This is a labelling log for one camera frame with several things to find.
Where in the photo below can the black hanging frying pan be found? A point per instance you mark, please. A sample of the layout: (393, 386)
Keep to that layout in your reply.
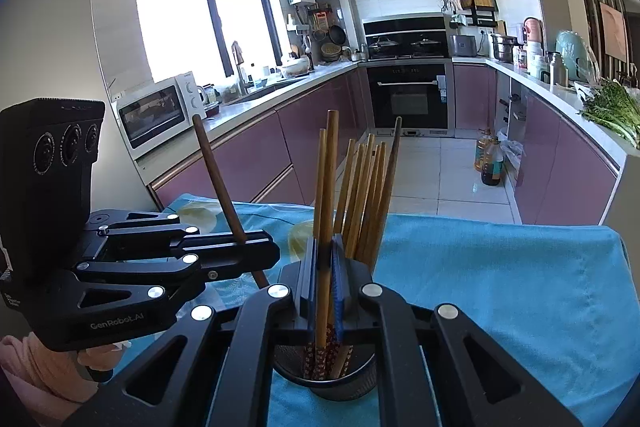
(337, 35)

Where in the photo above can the white mixing bowl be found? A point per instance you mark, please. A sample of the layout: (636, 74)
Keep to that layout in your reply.
(294, 68)

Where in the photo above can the steel stockpot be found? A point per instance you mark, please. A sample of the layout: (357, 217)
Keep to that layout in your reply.
(503, 48)

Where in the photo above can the steel flask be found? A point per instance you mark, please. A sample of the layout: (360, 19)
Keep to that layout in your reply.
(558, 69)

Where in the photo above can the bunch of wooden chopsticks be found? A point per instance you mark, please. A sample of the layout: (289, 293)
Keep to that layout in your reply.
(362, 207)

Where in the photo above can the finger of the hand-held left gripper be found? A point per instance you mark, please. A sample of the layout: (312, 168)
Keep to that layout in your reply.
(240, 262)
(225, 239)

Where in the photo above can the blue floral tablecloth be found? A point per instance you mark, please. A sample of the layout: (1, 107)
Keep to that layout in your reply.
(500, 267)

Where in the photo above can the pink wall picture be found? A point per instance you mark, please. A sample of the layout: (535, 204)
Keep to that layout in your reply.
(614, 32)

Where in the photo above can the narrow pink base cabinet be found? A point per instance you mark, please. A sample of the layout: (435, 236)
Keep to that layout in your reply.
(472, 97)

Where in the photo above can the glass kettle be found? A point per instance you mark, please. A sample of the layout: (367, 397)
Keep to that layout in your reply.
(210, 95)

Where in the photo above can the black stove hood unit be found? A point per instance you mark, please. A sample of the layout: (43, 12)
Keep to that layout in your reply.
(405, 27)

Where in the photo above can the pink thermos jug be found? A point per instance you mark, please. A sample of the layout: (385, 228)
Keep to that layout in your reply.
(532, 31)

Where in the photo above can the white plastic bag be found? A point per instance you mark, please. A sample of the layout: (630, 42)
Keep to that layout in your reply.
(512, 157)

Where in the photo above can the black pot with lid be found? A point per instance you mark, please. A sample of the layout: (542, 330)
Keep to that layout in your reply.
(426, 45)
(382, 46)

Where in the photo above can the cooking oil bottles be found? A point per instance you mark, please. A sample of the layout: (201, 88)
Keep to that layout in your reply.
(492, 164)

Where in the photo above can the orange grater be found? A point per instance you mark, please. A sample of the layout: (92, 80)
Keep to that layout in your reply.
(320, 22)

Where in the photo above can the white kitchen countertop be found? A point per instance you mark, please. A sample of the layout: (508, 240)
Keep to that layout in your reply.
(570, 99)

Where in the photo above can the white jug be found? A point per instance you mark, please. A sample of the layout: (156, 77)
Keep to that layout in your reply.
(536, 62)

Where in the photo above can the silver toaster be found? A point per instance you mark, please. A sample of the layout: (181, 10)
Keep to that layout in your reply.
(462, 46)

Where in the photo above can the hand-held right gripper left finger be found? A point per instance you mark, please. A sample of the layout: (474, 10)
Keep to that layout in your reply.
(312, 277)

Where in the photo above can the white microwave oven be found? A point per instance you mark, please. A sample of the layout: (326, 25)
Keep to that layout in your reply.
(192, 94)

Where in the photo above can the woven basket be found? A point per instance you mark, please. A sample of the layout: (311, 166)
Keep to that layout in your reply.
(331, 53)

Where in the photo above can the green leafy vegetables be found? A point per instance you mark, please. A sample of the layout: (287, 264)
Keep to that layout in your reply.
(615, 107)

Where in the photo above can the person's left hand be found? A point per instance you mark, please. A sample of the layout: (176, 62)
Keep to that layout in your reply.
(102, 357)

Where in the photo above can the steel kitchen faucet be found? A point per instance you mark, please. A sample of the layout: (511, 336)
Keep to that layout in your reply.
(241, 67)

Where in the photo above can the long pink base cabinet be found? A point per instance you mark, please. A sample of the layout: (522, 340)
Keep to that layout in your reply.
(300, 132)

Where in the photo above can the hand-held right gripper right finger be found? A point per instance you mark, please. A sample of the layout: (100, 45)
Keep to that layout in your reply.
(341, 287)

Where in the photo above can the dark framed window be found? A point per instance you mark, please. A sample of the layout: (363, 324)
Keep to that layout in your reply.
(170, 17)

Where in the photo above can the black built-in oven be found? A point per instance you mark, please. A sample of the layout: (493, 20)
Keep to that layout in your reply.
(410, 102)

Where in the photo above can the light wooden chopstick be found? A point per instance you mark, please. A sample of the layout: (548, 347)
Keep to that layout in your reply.
(331, 147)

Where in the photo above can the mint green appliance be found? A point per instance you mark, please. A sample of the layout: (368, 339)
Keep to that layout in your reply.
(570, 52)

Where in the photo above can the black mesh cup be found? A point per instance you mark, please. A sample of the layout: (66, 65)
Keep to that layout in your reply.
(345, 384)

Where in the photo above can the black wall rack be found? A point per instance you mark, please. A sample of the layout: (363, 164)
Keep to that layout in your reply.
(480, 18)

